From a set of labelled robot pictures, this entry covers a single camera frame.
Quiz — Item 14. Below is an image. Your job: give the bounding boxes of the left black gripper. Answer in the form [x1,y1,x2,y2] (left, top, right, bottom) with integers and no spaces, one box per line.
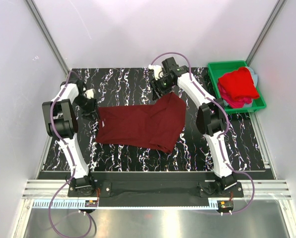
[74,95,100,123]

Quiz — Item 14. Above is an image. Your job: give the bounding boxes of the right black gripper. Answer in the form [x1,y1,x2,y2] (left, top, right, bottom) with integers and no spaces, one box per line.
[148,75,174,102]

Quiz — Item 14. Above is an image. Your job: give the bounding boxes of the dark red t shirt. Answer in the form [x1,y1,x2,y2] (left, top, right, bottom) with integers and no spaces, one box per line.
[95,92,186,153]

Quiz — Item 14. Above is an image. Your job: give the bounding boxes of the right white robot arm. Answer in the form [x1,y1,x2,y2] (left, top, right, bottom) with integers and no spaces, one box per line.
[148,57,237,197]

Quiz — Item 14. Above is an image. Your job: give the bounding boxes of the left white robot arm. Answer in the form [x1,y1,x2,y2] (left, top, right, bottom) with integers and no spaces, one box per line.
[42,73,99,196]

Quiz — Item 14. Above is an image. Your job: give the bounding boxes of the pink t shirt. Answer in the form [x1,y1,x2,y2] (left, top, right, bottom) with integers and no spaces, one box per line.
[218,84,253,109]

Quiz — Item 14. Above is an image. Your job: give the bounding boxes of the bright red t shirt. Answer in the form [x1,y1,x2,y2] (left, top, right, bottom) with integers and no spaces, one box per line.
[217,67,260,100]

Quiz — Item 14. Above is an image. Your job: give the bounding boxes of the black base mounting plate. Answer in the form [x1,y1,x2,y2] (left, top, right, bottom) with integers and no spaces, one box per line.
[68,171,244,207]

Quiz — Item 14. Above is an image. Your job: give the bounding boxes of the light blue t shirt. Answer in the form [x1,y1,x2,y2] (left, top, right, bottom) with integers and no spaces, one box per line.
[245,66,258,87]

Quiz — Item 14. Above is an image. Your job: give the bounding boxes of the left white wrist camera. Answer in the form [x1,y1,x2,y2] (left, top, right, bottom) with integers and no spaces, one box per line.
[84,89,96,99]

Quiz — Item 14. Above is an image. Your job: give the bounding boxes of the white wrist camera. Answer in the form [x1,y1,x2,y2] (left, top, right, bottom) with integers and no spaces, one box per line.
[148,64,163,80]
[84,89,96,99]

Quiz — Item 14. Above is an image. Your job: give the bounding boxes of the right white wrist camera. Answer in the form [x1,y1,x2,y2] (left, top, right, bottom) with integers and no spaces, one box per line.
[148,64,163,80]

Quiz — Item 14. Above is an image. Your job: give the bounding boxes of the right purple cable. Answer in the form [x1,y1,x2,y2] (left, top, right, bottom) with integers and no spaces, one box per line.
[150,51,257,215]

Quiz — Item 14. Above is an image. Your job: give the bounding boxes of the aluminium extrusion rail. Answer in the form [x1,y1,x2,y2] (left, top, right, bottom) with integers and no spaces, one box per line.
[22,180,291,200]

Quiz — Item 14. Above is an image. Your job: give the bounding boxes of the white slotted cable duct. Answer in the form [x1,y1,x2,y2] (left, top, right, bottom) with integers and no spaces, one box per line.
[33,199,219,211]

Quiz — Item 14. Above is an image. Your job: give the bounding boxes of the left aluminium frame post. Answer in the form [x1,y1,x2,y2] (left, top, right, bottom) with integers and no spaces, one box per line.
[24,0,70,74]

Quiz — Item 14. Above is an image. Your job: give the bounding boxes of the aluminium frame post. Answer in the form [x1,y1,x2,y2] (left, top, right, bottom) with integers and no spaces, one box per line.
[24,0,70,74]
[246,0,287,65]

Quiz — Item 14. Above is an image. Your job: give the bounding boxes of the right aluminium frame post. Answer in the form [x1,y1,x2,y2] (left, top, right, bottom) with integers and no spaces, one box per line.
[246,0,287,65]

